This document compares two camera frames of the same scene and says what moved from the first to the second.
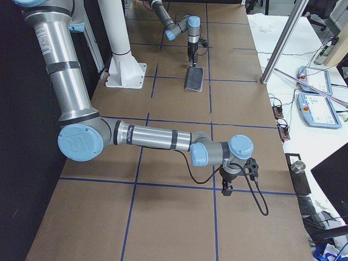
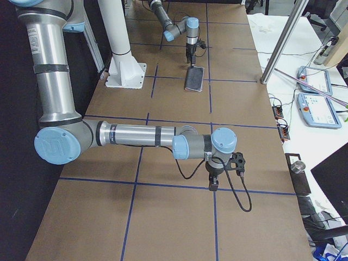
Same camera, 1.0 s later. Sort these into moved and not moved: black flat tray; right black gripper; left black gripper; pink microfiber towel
Moved: right black gripper
Not moved: pink microfiber towel; black flat tray; left black gripper
